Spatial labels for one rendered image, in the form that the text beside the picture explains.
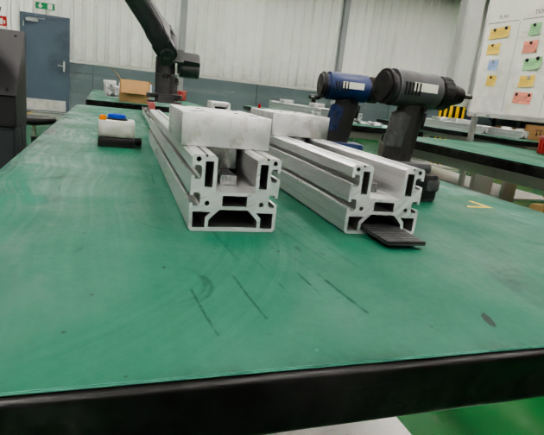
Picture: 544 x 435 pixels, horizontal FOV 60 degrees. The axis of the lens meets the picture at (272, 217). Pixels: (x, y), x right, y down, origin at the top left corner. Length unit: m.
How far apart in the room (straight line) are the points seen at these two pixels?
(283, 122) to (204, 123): 0.31
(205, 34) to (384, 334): 12.34
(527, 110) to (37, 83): 10.43
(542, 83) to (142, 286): 3.86
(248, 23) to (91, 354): 12.61
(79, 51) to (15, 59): 10.83
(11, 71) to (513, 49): 3.68
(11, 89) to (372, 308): 1.21
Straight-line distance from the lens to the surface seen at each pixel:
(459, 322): 0.40
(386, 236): 0.57
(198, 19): 12.57
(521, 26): 4.38
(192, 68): 1.48
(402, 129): 0.85
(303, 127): 0.89
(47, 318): 0.34
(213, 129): 0.59
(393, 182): 0.63
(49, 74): 12.35
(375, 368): 0.32
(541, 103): 4.07
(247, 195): 0.53
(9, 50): 1.55
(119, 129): 1.15
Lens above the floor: 0.93
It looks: 14 degrees down
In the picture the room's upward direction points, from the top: 6 degrees clockwise
